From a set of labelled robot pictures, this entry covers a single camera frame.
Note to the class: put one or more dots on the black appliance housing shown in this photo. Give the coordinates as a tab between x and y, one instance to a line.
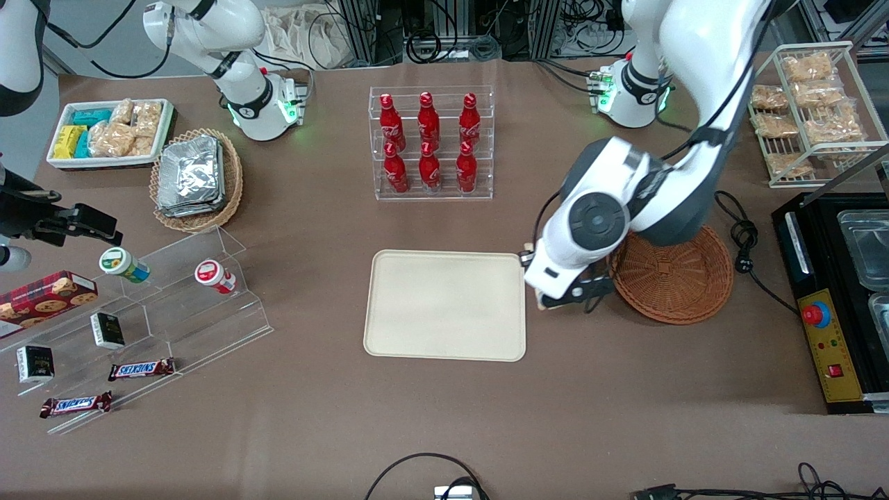
816	243

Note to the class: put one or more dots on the beige plastic tray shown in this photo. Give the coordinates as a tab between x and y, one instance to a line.
444	305

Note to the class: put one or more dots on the yellow control box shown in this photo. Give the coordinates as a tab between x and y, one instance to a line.
837	347

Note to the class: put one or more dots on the stack of foil trays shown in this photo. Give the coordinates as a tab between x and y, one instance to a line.
189	177

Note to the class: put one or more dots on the aluminium frame post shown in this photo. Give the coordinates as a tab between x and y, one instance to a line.
361	28
545	28

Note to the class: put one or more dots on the bagged cracker packet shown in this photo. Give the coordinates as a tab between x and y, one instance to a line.
833	126
818	94
768	97
786	164
806	67
774	125

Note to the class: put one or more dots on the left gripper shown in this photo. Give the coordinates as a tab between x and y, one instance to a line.
524	253

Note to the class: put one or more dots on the red tartan cookie box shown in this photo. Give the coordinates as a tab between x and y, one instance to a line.
45	298

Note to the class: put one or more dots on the small silver device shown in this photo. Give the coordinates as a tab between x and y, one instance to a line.
455	494

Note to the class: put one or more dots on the long teal snack packet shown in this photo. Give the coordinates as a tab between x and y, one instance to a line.
92	117

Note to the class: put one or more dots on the red cola bottle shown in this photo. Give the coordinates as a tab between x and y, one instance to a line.
430	172
470	121
390	125
396	173
467	172
428	121

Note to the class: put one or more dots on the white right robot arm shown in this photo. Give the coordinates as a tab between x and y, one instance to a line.
244	97

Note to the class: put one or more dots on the green lidded cup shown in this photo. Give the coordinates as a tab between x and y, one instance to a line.
121	264

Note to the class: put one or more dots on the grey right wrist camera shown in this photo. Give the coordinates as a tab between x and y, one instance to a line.
12	258

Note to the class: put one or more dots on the oval tan wicker basket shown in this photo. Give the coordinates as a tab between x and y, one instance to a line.
233	187

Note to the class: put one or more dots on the small black box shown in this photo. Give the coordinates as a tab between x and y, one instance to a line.
35	364
107	330

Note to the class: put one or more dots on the large steel food pan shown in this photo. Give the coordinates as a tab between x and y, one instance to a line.
865	246

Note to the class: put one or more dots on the red emergency stop button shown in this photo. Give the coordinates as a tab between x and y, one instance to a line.
817	314

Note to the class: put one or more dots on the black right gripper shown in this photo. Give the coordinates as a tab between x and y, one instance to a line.
28	221

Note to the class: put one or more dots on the round brown wicker basket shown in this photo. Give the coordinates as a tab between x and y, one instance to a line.
674	285

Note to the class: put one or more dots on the small teal snack packet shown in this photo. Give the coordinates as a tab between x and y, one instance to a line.
82	146

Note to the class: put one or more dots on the brown Snickers bar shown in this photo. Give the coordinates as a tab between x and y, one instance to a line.
141	369
75	404

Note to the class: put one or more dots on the beige cloth bag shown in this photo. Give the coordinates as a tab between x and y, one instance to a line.
309	35

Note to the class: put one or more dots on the red lidded cup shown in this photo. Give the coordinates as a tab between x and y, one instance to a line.
212	274

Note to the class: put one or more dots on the yellow snack packet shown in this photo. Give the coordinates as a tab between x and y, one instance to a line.
68	141

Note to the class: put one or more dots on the white rectangular snack bin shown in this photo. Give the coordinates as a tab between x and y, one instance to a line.
104	162

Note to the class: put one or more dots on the small steel food pan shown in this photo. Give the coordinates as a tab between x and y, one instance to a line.
881	340

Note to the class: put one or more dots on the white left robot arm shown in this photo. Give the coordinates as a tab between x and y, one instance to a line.
701	55

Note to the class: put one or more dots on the clear acrylic tiered shelf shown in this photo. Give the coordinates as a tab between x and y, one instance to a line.
187	326

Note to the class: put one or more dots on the clear acrylic bottle rack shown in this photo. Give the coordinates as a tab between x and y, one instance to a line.
430	196

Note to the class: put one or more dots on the clear bagged rice crackers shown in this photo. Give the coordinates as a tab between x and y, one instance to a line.
142	146
122	111
111	139
148	118

